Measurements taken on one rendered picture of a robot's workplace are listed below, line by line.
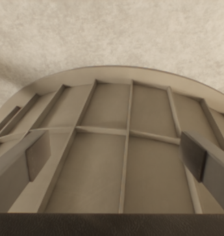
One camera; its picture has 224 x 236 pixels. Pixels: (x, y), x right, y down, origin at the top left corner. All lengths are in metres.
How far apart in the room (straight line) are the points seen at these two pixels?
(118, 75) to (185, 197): 0.62
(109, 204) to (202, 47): 0.75
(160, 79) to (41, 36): 0.62
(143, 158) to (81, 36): 0.62
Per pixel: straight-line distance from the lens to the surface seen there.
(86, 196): 0.48
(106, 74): 0.90
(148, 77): 0.90
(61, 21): 0.91
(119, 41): 0.87
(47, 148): 0.16
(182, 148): 0.17
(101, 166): 0.53
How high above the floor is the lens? 0.83
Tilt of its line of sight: 50 degrees down
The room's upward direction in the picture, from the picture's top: 168 degrees counter-clockwise
